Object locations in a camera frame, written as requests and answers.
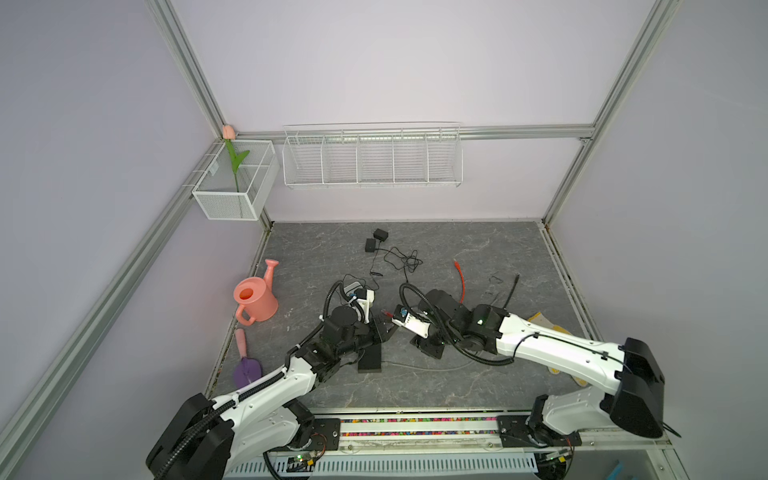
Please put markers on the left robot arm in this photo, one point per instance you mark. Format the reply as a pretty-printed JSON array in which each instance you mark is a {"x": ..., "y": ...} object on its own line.
[{"x": 258, "y": 402}]

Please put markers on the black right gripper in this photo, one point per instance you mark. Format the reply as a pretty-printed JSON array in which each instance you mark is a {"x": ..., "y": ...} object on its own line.
[{"x": 422, "y": 344}]

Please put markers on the aluminium frame rail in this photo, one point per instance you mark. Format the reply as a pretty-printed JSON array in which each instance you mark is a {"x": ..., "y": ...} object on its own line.
[{"x": 99, "y": 125}]

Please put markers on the yellow work glove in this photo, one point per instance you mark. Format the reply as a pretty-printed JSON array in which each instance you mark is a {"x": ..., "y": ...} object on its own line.
[{"x": 540, "y": 320}]

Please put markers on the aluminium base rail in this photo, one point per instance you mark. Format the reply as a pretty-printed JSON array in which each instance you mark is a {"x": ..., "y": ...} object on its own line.
[{"x": 431, "y": 445}]

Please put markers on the long white wire basket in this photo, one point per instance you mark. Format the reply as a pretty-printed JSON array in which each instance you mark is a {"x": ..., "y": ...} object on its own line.
[{"x": 388, "y": 154}]

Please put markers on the pink watering can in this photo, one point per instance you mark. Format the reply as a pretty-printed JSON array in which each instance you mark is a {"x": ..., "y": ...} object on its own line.
[{"x": 255, "y": 298}]

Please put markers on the black network switch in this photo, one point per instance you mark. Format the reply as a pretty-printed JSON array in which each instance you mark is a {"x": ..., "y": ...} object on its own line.
[{"x": 371, "y": 360}]

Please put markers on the artificial tulip flower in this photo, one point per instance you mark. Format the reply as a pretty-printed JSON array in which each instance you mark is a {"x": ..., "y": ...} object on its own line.
[{"x": 229, "y": 135}]

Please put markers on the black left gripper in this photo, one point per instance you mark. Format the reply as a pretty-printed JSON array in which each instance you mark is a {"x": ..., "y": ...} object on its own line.
[{"x": 380, "y": 334}]

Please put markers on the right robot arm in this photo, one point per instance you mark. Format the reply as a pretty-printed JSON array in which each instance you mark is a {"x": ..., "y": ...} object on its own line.
[{"x": 625, "y": 384}]

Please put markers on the purple garden trowel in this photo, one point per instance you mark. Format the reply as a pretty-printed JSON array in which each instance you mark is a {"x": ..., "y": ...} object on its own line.
[{"x": 248, "y": 370}]

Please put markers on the small white wire basket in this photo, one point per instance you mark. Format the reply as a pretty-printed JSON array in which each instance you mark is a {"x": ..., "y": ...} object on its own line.
[{"x": 215, "y": 190}]

